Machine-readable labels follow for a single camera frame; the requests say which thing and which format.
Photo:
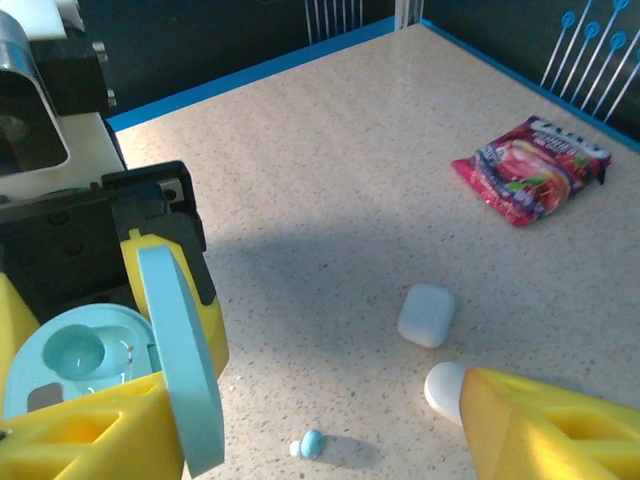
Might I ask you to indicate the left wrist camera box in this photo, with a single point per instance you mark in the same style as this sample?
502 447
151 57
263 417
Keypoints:
85 140

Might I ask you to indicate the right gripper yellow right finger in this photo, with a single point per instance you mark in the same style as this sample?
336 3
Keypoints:
550 440

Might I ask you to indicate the aluminium frame post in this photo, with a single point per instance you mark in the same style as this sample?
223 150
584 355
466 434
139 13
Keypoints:
407 10

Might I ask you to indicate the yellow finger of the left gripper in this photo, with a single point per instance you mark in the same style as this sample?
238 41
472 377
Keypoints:
210 325
15 315

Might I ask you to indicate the white earbud charging case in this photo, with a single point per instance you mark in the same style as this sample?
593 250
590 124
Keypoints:
426 315
442 392

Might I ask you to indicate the red candy bag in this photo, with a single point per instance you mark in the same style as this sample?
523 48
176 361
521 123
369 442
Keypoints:
530 170

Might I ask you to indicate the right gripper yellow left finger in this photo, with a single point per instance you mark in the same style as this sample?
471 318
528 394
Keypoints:
75 450

